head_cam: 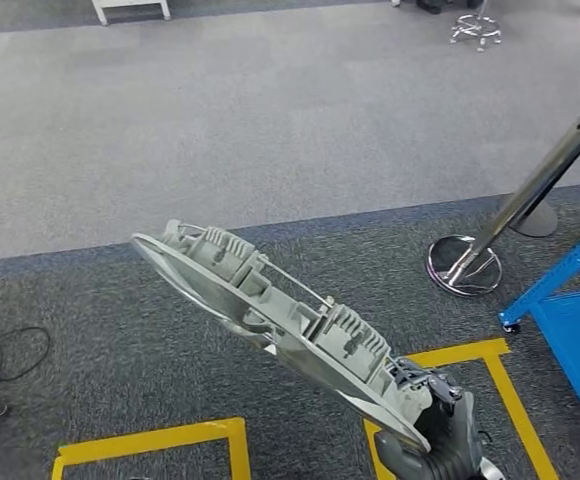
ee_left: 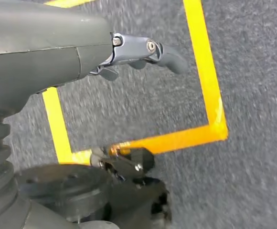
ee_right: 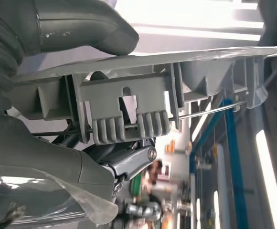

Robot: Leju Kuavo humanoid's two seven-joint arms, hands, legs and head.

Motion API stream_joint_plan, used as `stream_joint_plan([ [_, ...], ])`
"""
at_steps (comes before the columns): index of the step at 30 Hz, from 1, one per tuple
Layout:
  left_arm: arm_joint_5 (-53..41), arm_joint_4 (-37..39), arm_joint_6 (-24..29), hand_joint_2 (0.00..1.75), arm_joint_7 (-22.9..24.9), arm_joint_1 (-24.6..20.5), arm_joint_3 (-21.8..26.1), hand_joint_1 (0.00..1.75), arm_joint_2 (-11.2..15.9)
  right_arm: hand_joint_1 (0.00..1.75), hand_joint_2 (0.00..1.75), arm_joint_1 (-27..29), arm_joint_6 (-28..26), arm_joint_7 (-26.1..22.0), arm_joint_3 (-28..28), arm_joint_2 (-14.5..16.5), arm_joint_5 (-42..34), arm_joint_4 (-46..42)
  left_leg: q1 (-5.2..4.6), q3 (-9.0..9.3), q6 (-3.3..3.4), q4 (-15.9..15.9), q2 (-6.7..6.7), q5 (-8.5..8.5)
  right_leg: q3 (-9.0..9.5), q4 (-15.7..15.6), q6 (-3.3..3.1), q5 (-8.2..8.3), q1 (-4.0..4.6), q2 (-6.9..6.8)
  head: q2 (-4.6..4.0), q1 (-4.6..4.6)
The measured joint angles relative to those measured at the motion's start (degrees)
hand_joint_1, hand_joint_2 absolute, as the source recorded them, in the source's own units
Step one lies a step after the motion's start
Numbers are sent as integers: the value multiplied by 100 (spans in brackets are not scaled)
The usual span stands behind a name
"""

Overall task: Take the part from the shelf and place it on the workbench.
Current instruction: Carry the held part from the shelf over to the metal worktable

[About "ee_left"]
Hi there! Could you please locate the yellow floor tape marking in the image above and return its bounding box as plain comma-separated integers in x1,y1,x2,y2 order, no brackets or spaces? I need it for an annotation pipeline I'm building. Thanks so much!
42,0,229,166

